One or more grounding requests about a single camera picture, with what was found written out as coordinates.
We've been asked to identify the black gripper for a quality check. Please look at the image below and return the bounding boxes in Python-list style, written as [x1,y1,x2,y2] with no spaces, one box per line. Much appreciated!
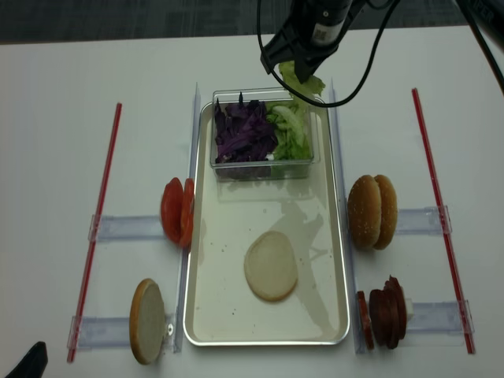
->
[261,1,352,83]

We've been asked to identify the green lettuce leaf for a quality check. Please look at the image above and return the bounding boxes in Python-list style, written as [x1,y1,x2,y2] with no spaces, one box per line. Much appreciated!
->
[278,61,325,100]

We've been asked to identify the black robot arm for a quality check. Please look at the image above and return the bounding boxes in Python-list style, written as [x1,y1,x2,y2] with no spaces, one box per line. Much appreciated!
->
[256,1,503,85]

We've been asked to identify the green lettuce pile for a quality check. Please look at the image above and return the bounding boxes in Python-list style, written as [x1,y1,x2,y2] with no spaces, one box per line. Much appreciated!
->
[266,101,311,160]

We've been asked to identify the right tomato slice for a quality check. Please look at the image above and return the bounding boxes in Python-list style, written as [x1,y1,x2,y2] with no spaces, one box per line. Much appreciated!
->
[179,178,195,248]

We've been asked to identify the tomato slice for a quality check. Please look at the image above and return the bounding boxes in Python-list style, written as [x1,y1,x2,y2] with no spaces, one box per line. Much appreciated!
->
[179,178,195,248]
[160,177,183,244]

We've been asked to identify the left tomato slice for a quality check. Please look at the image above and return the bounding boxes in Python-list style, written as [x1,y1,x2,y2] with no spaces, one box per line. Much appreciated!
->
[160,177,183,244]

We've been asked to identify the dark red meat slices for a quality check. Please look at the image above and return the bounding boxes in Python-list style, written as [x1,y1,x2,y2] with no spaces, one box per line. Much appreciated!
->
[369,276,407,350]

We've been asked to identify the clear plastic salad box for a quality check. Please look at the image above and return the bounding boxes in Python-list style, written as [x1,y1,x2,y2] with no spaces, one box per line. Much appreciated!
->
[209,88,319,180]

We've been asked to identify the purple cabbage shreds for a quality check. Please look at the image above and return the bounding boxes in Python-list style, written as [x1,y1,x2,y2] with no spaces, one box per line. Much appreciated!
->
[213,93,278,164]

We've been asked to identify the sesame bun top front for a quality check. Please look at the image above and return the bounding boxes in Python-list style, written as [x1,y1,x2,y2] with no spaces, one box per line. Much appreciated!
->
[347,175,381,249]

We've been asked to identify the sesame bun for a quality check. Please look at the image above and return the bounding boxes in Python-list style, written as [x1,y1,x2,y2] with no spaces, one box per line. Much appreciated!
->
[373,175,398,250]
[347,175,381,249]

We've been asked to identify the sesame bun top rear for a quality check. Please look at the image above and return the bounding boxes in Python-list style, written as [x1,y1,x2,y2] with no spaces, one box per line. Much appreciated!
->
[373,175,398,250]

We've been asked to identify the bottom bun on tray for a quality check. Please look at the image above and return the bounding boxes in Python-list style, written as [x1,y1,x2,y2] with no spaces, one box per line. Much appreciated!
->
[243,231,298,302]

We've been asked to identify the upper right clear holder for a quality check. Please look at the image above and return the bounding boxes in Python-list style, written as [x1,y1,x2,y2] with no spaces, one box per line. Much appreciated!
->
[395,206,452,235]

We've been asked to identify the clear holder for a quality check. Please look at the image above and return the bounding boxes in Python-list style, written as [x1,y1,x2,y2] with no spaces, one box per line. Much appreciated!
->
[395,206,452,235]
[88,215,165,243]
[406,298,474,335]
[67,313,181,353]

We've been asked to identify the left red strip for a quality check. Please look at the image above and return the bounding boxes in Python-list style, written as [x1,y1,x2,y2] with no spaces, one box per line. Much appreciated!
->
[67,102,123,364]

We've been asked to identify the red strip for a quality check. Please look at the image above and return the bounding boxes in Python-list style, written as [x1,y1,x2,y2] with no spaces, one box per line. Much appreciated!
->
[67,102,123,364]
[411,88,476,354]

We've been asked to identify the upper left clear holder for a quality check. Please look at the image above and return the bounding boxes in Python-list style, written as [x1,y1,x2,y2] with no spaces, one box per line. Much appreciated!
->
[88,215,165,243]

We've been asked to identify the cream metal tray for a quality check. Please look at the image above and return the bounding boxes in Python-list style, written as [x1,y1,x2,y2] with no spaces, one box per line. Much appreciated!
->
[183,105,350,347]

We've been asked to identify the thin red sausage slice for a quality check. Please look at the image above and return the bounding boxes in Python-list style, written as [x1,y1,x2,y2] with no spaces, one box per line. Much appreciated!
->
[357,291,374,350]

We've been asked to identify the lower right clear holder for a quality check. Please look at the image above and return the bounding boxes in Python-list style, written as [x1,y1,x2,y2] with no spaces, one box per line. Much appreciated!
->
[406,298,474,335]

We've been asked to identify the upright bun half left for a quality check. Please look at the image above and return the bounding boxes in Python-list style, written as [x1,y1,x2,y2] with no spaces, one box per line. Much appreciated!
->
[129,278,165,365]

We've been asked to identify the lower left clear holder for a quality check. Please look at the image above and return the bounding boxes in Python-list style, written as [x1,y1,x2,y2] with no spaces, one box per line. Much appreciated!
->
[67,313,181,353]

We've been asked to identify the right red strip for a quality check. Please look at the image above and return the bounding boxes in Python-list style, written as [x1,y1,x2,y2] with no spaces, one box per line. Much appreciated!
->
[411,88,476,354]

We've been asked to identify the black object bottom left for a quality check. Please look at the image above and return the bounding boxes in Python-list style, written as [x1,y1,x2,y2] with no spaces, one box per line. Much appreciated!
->
[6,341,48,378]

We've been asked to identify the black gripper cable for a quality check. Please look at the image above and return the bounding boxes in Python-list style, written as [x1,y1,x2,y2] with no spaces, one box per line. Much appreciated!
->
[256,0,504,107]

